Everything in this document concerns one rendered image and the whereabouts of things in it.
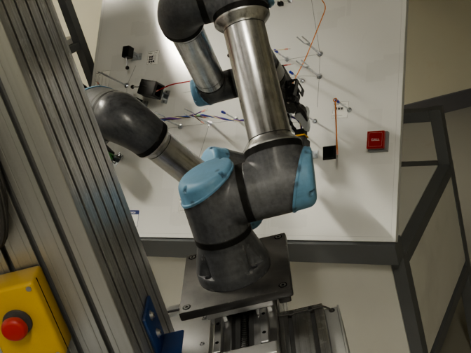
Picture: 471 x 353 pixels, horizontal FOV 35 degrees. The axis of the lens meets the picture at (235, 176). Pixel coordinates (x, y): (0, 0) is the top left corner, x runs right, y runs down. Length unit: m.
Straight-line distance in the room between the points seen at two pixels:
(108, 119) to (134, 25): 1.15
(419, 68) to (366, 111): 2.88
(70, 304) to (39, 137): 0.26
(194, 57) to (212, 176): 0.41
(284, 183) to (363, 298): 0.93
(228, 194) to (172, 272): 1.18
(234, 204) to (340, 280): 0.90
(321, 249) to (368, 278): 0.16
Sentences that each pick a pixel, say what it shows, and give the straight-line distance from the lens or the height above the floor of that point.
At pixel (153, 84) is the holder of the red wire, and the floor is 1.31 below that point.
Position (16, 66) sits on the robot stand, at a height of 1.75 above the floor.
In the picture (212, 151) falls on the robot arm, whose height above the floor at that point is 1.25.
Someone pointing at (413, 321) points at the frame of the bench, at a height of 0.58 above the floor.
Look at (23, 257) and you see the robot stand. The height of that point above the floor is 1.48.
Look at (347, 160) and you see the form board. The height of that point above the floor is 1.05.
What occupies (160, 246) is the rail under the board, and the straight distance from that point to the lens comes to 2.44.
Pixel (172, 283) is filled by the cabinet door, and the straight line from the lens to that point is 2.57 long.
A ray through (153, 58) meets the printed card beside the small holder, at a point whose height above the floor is 1.35.
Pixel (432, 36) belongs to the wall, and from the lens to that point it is 5.00.
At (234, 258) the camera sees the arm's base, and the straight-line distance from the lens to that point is 1.44.
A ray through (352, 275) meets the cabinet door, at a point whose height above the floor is 0.73.
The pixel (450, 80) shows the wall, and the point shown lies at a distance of 5.11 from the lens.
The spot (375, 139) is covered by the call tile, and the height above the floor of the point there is 1.11.
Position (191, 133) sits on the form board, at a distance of 2.44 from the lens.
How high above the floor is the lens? 1.92
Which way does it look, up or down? 23 degrees down
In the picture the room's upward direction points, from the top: 17 degrees counter-clockwise
